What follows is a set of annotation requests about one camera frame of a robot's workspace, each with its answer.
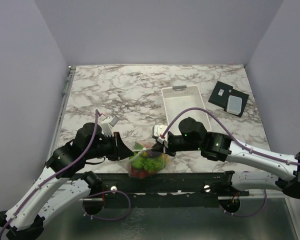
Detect black square mat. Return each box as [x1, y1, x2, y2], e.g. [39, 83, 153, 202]
[208, 81, 249, 118]

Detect purple eggplant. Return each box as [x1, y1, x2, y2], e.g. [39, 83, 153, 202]
[141, 150, 162, 159]

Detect green grapes bunch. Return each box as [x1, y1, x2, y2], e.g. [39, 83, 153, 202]
[130, 156, 166, 173]

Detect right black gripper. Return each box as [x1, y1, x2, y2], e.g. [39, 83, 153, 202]
[151, 135, 201, 157]

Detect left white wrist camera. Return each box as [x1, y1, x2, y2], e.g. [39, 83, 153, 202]
[98, 115, 119, 137]

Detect aluminium side rail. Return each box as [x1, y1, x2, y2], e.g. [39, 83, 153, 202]
[46, 65, 77, 162]

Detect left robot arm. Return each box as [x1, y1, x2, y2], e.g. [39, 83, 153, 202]
[0, 122, 134, 240]

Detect grey rectangular pad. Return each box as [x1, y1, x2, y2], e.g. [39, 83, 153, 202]
[226, 95, 243, 115]

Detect yellow bell pepper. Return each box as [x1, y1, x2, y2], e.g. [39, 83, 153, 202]
[162, 154, 170, 165]

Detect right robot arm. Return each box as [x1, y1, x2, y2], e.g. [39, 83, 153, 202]
[152, 117, 300, 200]

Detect clear dotted zip bag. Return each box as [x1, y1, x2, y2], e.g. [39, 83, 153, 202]
[118, 141, 171, 179]

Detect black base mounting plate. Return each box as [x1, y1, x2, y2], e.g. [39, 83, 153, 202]
[98, 171, 249, 208]

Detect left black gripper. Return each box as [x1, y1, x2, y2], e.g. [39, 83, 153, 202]
[85, 131, 135, 161]

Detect white perforated plastic basket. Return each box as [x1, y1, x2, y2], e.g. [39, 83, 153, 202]
[161, 85, 212, 135]

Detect red watermelon slice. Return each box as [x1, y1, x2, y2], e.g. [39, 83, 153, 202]
[133, 142, 154, 151]

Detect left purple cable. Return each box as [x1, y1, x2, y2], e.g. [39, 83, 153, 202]
[0, 109, 108, 240]

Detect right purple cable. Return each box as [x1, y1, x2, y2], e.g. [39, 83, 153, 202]
[162, 107, 300, 167]

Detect purple cable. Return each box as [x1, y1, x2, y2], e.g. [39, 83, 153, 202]
[0, 109, 108, 240]
[162, 107, 300, 167]

